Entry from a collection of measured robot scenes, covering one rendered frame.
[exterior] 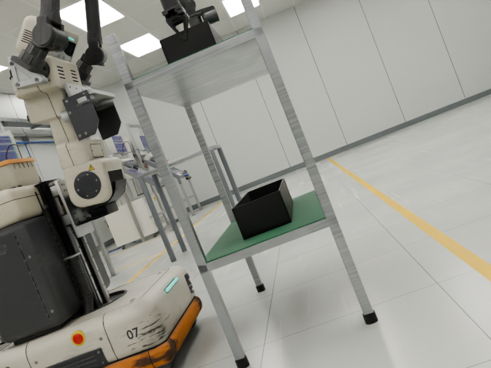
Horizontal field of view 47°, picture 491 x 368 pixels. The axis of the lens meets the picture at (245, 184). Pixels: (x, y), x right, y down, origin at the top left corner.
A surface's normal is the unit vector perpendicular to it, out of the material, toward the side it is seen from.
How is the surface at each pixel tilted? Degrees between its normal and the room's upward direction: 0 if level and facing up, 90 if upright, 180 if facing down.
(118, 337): 90
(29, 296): 90
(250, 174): 90
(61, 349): 90
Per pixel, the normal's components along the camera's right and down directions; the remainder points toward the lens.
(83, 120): -0.09, 0.08
